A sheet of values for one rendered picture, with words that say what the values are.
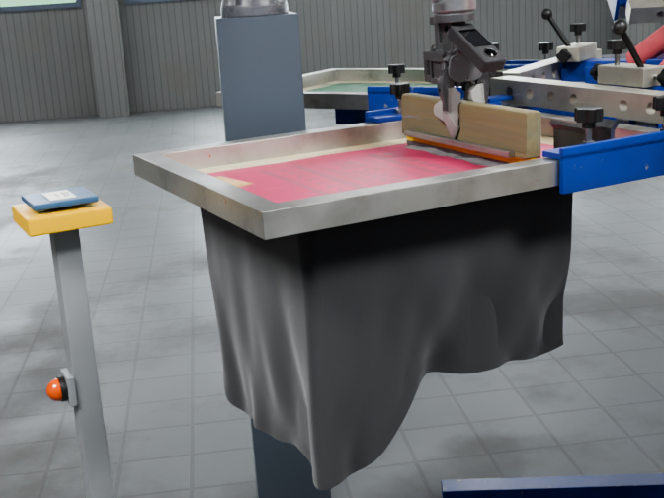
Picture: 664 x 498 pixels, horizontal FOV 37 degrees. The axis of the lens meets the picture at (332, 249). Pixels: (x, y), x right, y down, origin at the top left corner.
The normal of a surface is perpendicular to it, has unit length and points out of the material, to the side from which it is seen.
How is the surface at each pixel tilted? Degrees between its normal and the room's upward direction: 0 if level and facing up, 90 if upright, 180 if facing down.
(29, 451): 0
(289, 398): 96
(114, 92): 90
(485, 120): 89
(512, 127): 89
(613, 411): 0
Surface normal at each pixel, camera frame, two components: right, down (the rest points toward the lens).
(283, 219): 0.46, 0.21
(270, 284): -0.83, 0.23
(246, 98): 0.13, 0.25
